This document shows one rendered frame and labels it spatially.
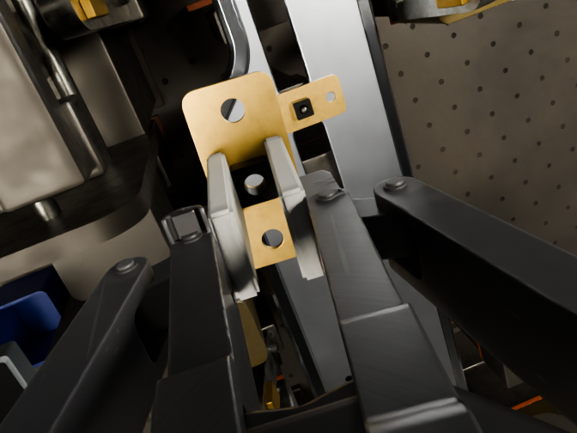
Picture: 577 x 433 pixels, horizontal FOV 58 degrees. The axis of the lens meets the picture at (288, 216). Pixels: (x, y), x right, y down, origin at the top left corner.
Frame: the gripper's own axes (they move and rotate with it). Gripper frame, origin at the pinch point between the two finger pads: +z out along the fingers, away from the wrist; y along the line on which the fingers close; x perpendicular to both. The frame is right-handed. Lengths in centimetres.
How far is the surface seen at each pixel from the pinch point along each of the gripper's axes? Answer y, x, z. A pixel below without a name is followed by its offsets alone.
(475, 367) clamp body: 25, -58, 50
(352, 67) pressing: 11.4, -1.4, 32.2
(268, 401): -5.3, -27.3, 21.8
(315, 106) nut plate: 7.0, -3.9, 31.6
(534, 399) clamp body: 30, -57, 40
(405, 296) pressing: 12.0, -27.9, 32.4
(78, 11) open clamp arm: -8.1, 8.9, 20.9
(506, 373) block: 22, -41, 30
